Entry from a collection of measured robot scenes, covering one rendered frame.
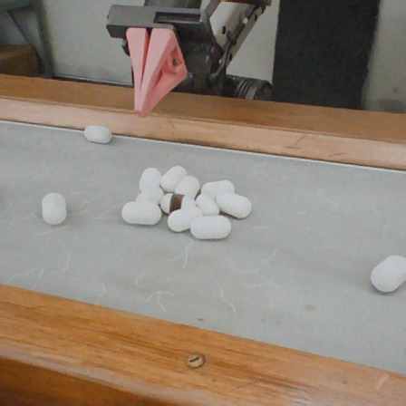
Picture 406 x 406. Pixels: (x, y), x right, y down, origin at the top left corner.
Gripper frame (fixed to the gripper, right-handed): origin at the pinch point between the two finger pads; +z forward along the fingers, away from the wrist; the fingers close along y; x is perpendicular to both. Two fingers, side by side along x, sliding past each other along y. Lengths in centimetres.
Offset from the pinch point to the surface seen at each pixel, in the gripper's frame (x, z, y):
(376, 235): 3.7, 8.0, 23.1
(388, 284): -2.4, 13.5, 23.6
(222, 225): -0.6, 10.7, 10.4
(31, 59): 170, -118, -156
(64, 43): 174, -133, -141
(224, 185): 3.5, 5.5, 8.9
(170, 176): 3.3, 5.4, 3.5
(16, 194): 1.9, 10.2, -11.2
